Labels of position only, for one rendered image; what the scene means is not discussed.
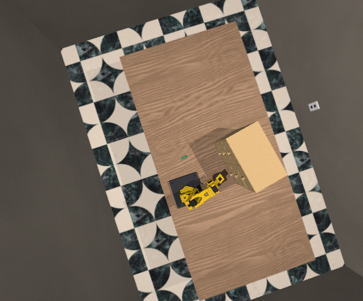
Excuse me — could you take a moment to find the tan wooden chest of drawers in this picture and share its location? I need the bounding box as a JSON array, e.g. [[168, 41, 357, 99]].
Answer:
[[214, 121, 288, 193]]

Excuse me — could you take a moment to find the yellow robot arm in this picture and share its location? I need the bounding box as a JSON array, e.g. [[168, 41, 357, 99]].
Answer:
[[180, 180, 219, 210]]

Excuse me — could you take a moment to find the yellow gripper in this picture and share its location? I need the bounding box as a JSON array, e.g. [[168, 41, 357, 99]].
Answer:
[[206, 174, 224, 188]]

